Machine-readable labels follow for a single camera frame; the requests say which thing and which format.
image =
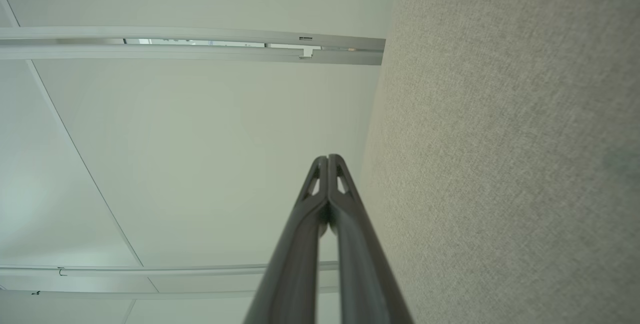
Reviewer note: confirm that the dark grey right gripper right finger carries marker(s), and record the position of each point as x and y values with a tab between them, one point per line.
365	284

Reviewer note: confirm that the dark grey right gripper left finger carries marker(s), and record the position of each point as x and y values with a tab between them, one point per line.
295	274

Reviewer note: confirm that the grey partition rail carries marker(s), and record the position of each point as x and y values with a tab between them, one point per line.
150	270

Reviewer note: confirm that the grey partition post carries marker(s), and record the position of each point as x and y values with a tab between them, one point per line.
200	52

